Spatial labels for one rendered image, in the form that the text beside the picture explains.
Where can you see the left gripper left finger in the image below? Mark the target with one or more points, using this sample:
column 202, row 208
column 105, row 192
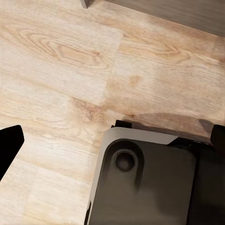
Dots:
column 11, row 141

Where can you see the dishwasher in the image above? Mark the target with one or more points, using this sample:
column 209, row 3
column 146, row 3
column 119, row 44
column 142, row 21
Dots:
column 204, row 15

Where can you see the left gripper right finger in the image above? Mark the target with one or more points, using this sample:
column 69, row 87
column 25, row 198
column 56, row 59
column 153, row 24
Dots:
column 218, row 139

